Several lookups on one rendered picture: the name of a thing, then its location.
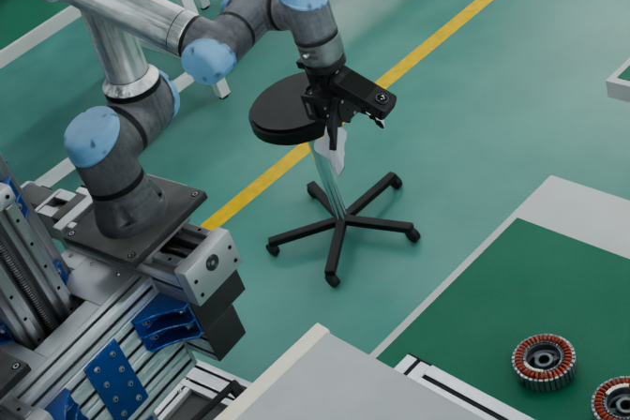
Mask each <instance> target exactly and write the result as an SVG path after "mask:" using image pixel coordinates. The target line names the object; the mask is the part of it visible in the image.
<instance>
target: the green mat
mask: <svg viewBox="0 0 630 420"><path fill-rule="evenodd" d="M540 334H542V335H544V334H547V335H548V334H553V336H554V335H557V336H560V337H562V338H565V339H566V341H567V340H568V341H569V342H570V344H572V346H573V348H574V350H575V354H576V359H577V373H576V375H575V377H573V379H572V381H570V383H566V385H565V386H564V387H562V388H560V389H557V388H556V390H554V391H552V389H551V387H550V391H549V392H547V389H546V392H541V390H540V392H537V391H535V390H534V391H533V390H531V388H530V389H528V388H526V386H523V385H522V383H520V382H519V381H518V379H517V377H516V375H515V371H514V368H513V365H512V356H513V352H514V350H515V348H516V347H517V345H518V344H519V343H520V342H521V341H523V342H524V339H528V338H529V337H533V336H535V335H537V336H538V335H540ZM519 345H520V344H519ZM408 353H411V354H413V355H415V356H417V357H419V358H421V359H422V360H424V361H426V362H428V363H430V364H431V365H432V366H434V367H436V368H439V369H441V370H442V371H444V372H446V373H448V374H450V375H452V376H454V377H456V378H458V379H459V380H461V381H463V382H465V383H467V384H469V385H471V386H472V387H474V388H476V389H478V390H480V391H482V392H484V393H486V394H488V395H489V396H491V397H493V398H496V399H498V400H499V401H501V402H503V403H504V404H506V405H508V406H510V407H512V408H514V409H516V410H518V411H519V412H521V413H524V414H526V415H528V416H530V417H531V418H533V419H534V420H594V419H593V410H592V396H593V393H594V391H596V388H597V387H600V385H601V384H604V382H606V381H608V380H610V379H613V380H614V378H616V377H619V379H620V377H621V376H624V379H625V376H630V259H628V258H625V257H623V256H620V255H618V254H615V253H612V252H610V251H607V250H604V249H602V248H600V247H595V246H593V245H590V244H587V243H585V242H582V241H579V240H577V239H575V238H572V237H569V236H567V235H564V234H561V233H559V232H554V231H552V230H550V229H547V228H544V227H542V226H539V225H536V224H533V223H531V222H529V221H526V220H524V219H521V218H518V217H517V218H516V219H515V220H514V221H513V222H512V223H511V224H510V225H509V226H508V227H507V228H506V229H505V230H504V231H503V232H502V233H501V234H500V235H499V236H498V237H497V238H496V239H495V240H494V241H493V242H492V243H491V244H490V245H489V246H488V247H487V248H486V249H485V250H484V251H483V252H482V253H481V254H480V255H479V256H478V257H477V258H476V259H475V260H474V261H473V262H472V263H471V264H470V265H469V266H468V267H467V268H466V269H465V270H464V271H463V272H462V273H461V274H460V275H459V276H458V277H457V278H456V279H455V280H454V281H453V282H452V283H451V284H450V285H449V286H448V287H447V288H446V289H445V290H444V291H443V292H442V293H441V294H440V295H439V296H438V297H437V298H436V299H435V300H434V301H433V302H432V303H431V304H430V305H429V306H428V307H427V308H426V309H425V310H424V311H423V312H422V313H421V314H420V315H419V316H418V317H417V318H416V319H415V320H414V321H413V322H412V323H411V324H410V325H409V326H408V327H407V328H406V329H405V330H404V331H403V332H402V333H401V334H400V335H399V336H398V337H397V338H396V339H395V340H394V341H393V342H392V343H391V344H390V345H389V346H388V347H387V348H385V349H384V350H383V351H382V352H381V353H380V354H379V355H378V356H377V357H376V358H375V359H377V360H379V361H381V362H383V363H384V364H386V365H387V366H389V367H391V368H395V367H396V366H397V365H398V364H399V363H400V362H401V361H402V360H403V359H404V358H405V357H406V356H407V355H408Z"/></svg>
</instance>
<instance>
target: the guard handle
mask: <svg viewBox="0 0 630 420"><path fill-rule="evenodd" d="M244 391H245V389H244V388H243V387H242V385H241V384H240V383H239V382H238V381H237V380H232V381H231V382H230V383H229V384H228V385H227V386H226V387H225V388H223V389H222V390H221V391H220V392H219V393H218V394H217V395H216V396H215V397H214V398H213V399H211V400H210V401H209V402H208V403H207V404H206V405H205V406H204V407H203V408H202V409H201V410H200V411H199V412H197V413H196V414H195V415H194V416H193V417H192V418H191V419H190V420H202V419H203V418H204V417H205V416H206V415H207V414H209V413H210V412H211V411H212V410H213V409H214V408H215V407H216V406H217V405H218V404H219V402H221V401H222V400H223V399H224V398H225V397H226V396H228V395H229V394H230V393H231V394H232V395H233V396H234V397H235V399H237V398H238V397H239V396H240V395H241V394H242V393H243V392H244Z"/></svg>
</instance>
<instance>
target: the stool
mask: <svg viewBox="0 0 630 420"><path fill-rule="evenodd" d="M308 85H309V81H308V76H307V74H306V72H301V73H297V74H293V75H292V76H289V77H286V78H284V79H282V80H280V81H278V82H275V83H274V84H272V85H271V86H269V87H268V88H266V89H265V90H264V91H263V92H262V93H261V94H260V95H259V96H258V97H257V98H256V100H255V101H254V103H253V104H252V106H251V108H250V110H249V114H248V120H249V123H250V125H251V127H252V130H253V132H254V134H255V135H256V136H257V137H258V139H260V140H262V141H264V142H266V143H271V144H276V145H296V144H301V143H308V146H309V149H310V152H311V154H312V156H313V159H314V161H315V164H316V167H317V170H318V172H319V175H320V177H321V179H322V184H323V187H324V189H325V192H326V193H325V192H324V191H323V190H322V189H321V188H320V186H319V185H318V184H317V183H316V182H315V181H312V182H310V183H308V184H307V192H308V194H309V195H310V196H311V197H312V198H314V199H317V200H318V201H319V202H320V203H321V204H322V206H323V207H324V208H325V209H326V210H327V211H328V212H329V213H330V214H331V216H332V217H330V218H328V219H325V220H321V221H318V222H315V223H312V224H309V225H307V226H303V227H300V228H297V229H294V230H291V231H288V232H283V233H280V234H277V235H274V236H271V237H268V244H267V245H266V249H267V250H268V252H269V253H270V254H271V255H273V256H277V255H278V254H279V252H280V250H279V248H278V246H279V245H282V244H285V243H288V242H291V241H294V240H297V239H300V238H303V237H306V236H310V235H312V234H315V233H320V232H323V231H327V230H330V229H333V228H335V230H334V234H333V238H332V242H331V247H330V250H329V254H328V258H327V262H326V266H325V269H324V273H325V280H326V281H327V283H328V284H329V285H330V286H331V287H333V288H336V286H337V285H338V284H340V280H339V278H338V276H337V275H336V272H337V269H338V261H339V257H340V252H341V249H342V244H343V240H344V236H345V232H346V228H347V226H353V227H360V228H368V229H374V230H382V231H389V232H396V233H405V234H406V236H407V238H408V239H409V240H410V241H412V242H413V243H416V242H417V241H418V240H419V239H420V238H421V236H420V233H419V232H418V231H417V230H416V229H415V228H414V226H413V223H411V222H405V221H397V220H390V219H382V218H375V217H360V216H357V214H358V213H359V212H360V211H361V210H363V209H364V208H365V207H366V206H367V205H368V204H369V203H371V202H372V201H373V200H374V199H375V198H376V197H378V196H379V195H380V194H381V193H382V192H383V191H384V190H386V189H387V188H388V187H389V186H390V185H391V187H392V188H394V189H399V188H400V187H401V186H402V184H403V183H402V181H401V179H400V178H399V177H398V176H397V174H396V173H394V172H389V173H388V174H387V175H386V176H384V177H383V178H382V179H381V180H380V181H379V182H377V183H376V184H375V185H374V186H373V187H371V188H370V189H369V190H368V191H367V192H366V193H365V194H363V195H362V196H361V197H360V198H359V199H358V200H356V201H355V202H354V203H353V204H352V205H351V206H349V207H348V208H347V209H345V206H344V203H343V201H342V198H341V196H340V193H339V190H338V185H337V183H336V180H335V177H334V175H333V172H332V170H331V167H330V164H329V161H328V158H327V157H324V156H322V155H321V154H319V153H317V152H316V151H315V149H314V143H315V141H316V140H318V139H320V138H321V137H322V136H324V131H325V127H326V124H325V123H320V122H318V121H314V120H309V119H308V115H307V113H306V110H305V107H304V104H303V102H302V99H301V97H300V96H301V95H302V94H303V93H304V92H305V91H306V87H307V86H308Z"/></svg>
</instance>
